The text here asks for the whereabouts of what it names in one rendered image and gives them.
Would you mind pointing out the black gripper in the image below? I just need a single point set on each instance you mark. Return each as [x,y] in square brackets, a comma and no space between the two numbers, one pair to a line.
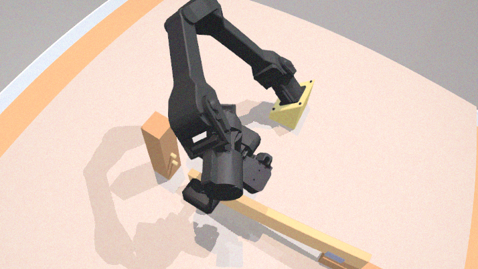
[194,191]

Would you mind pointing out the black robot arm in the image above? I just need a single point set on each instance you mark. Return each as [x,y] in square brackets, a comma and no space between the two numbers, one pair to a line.
[193,106]

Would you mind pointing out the long wooden rail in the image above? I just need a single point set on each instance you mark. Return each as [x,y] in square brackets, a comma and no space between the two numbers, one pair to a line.
[298,231]

